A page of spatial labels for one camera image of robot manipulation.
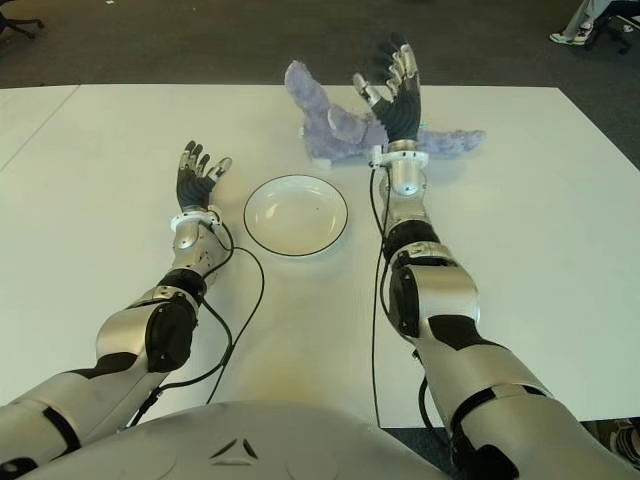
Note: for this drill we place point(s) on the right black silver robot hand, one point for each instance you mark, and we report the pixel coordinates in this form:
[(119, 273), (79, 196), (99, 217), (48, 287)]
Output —
[(402, 110)]

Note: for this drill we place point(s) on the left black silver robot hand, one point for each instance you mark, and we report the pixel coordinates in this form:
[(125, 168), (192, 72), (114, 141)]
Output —
[(192, 187)]

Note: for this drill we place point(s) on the purple plush doll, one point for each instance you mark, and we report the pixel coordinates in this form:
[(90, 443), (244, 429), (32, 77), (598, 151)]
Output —
[(320, 115)]

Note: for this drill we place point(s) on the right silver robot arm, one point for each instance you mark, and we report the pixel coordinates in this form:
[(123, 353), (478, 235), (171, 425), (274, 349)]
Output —
[(450, 300)]

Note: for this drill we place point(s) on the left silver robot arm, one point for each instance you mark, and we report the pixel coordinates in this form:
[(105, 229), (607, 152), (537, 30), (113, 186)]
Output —
[(125, 330)]

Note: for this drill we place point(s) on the white plate black rim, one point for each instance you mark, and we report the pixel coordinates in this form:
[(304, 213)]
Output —
[(295, 215)]

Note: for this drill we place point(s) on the white red sneaker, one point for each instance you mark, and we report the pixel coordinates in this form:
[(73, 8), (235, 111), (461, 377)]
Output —
[(567, 37)]

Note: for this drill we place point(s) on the grey trouser leg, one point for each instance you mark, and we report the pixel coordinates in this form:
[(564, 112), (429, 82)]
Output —
[(580, 17)]

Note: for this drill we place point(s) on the black office chair base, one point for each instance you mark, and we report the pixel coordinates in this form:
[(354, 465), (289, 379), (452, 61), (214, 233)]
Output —
[(612, 37), (20, 22)]

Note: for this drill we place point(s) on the silver robot torso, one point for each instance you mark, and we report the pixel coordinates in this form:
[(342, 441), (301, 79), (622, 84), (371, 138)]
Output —
[(240, 430)]

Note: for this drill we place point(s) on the striped fabric item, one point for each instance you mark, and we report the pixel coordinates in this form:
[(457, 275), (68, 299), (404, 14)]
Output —
[(627, 445)]

